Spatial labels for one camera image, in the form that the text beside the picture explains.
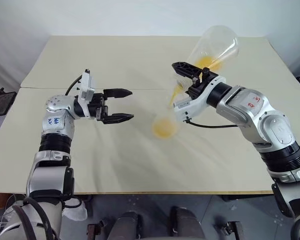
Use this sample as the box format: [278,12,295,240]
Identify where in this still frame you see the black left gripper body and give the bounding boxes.
[88,90,110,123]

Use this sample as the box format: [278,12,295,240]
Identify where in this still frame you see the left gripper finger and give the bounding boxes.
[101,112,135,125]
[103,88,134,100]

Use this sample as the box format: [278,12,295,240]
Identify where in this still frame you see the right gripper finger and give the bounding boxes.
[171,61,204,80]

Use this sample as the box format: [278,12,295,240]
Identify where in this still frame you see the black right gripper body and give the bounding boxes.
[186,67,219,99]

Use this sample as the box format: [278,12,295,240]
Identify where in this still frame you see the large clear conical flask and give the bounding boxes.
[173,24,241,89]

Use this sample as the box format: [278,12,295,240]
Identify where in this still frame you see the black mesh chair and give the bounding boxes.
[0,82,18,118]

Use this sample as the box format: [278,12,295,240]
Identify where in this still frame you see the clear plastic bag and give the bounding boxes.
[61,197,88,222]

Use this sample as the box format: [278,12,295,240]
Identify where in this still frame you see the dark rounded shape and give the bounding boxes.
[169,205,204,240]
[113,211,144,240]

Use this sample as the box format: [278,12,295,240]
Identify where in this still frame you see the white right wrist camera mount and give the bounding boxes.
[173,76,227,123]

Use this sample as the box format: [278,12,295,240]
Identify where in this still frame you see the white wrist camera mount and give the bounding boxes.
[76,69,96,119]
[173,76,227,123]

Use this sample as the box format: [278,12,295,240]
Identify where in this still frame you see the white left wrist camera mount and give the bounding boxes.
[76,69,96,119]

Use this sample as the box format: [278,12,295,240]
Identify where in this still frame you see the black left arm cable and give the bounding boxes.
[64,75,82,97]

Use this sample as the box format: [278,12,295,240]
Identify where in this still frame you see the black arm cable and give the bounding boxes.
[64,75,82,97]
[184,118,241,129]

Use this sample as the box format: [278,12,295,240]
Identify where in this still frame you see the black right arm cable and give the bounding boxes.
[184,118,241,129]

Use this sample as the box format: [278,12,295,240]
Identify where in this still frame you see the white loose wires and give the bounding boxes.
[0,194,17,235]

